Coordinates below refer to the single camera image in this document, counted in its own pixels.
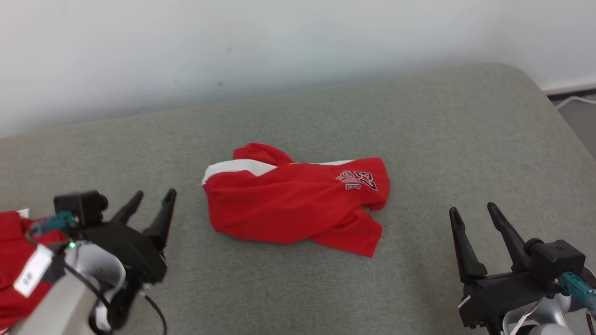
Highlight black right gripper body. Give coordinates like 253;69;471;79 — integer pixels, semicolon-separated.
459;272;562;328

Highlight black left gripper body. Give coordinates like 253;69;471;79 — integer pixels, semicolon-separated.
77;222;168;328

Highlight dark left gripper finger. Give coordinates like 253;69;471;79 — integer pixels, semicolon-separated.
112;190;144;225
143;188;177;252

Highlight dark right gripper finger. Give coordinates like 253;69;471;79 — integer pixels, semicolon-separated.
488;202;529;273
449;207;487;282

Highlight red Bulls 23 jersey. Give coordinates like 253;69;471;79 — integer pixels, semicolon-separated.
0;209;68;331

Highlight red Bulls 23 shorts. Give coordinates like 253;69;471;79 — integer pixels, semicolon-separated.
202;143;391;258

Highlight white paper label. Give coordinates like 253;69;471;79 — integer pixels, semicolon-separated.
13;244;54;298

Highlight grey fabric sofa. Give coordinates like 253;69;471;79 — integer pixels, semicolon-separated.
0;63;596;335

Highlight white baseboard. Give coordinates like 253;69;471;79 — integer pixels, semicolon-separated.
542;78;596;96

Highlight red white wire bundle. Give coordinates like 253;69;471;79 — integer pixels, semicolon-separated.
508;300;544;335

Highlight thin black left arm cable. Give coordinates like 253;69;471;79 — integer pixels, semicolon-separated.
63;261;168;335

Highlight teal left camera connector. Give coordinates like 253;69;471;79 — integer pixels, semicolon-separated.
30;212;80;236

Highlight teal camera connector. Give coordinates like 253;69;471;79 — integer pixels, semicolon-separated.
30;212;80;236
559;272;596;317

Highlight teal right camera connector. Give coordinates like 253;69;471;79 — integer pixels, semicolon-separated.
559;272;596;317

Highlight white floor cable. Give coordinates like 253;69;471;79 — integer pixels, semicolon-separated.
554;94;596;110

